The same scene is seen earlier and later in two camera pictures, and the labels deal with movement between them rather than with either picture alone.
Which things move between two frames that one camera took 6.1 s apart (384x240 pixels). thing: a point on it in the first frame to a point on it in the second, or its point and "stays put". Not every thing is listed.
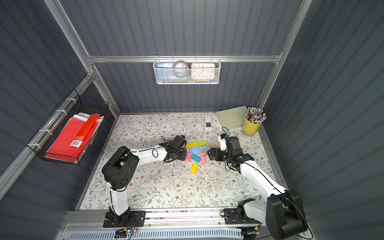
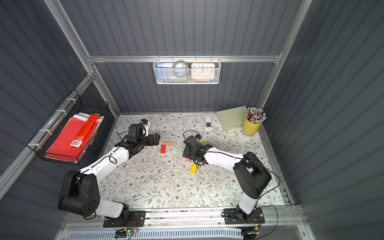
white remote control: (208, 123) stays put
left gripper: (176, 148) to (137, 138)
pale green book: (233, 118) stays put
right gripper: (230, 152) to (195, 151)
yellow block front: (193, 168) stays put
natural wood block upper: (213, 145) stays put
